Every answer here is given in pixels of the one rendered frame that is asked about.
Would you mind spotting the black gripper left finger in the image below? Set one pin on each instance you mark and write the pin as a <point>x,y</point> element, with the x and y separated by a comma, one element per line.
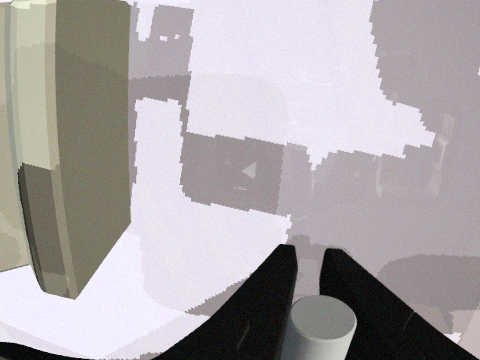
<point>250,326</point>

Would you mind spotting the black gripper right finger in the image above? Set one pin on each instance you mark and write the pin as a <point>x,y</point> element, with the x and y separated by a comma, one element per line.
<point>386,328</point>

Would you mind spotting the grey cylinder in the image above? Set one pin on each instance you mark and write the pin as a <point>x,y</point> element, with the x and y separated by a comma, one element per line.
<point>318,328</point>

